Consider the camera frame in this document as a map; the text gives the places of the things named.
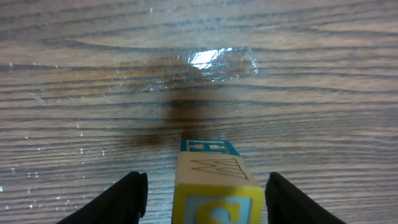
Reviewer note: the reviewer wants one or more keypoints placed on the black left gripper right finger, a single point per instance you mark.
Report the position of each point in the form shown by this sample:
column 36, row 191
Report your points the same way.
column 286, row 204

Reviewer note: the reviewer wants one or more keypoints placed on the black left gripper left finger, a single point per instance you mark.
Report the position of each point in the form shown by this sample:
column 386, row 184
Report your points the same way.
column 123, row 203

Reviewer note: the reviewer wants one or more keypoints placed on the wooden block yellow letter S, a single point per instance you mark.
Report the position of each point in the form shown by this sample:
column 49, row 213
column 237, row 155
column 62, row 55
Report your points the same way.
column 204, row 204

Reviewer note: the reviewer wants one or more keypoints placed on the wooden block blue letter H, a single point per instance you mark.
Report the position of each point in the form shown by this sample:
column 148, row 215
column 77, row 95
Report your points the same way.
column 206, row 145

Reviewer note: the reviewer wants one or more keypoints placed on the wooden block red letter U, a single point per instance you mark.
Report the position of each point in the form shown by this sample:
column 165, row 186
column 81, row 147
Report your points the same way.
column 207, row 168

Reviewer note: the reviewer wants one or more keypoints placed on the clear tape patch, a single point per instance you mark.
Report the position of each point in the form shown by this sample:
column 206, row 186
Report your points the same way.
column 192, row 67

